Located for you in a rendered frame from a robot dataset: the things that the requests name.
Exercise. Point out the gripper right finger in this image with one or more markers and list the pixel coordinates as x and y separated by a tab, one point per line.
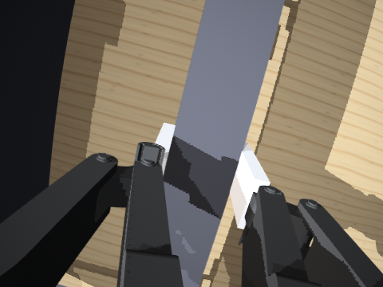
272	254

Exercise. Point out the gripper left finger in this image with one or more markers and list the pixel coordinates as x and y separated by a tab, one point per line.
41	240

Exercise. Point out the dark grey long rectangular bar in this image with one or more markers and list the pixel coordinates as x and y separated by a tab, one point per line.
225	76

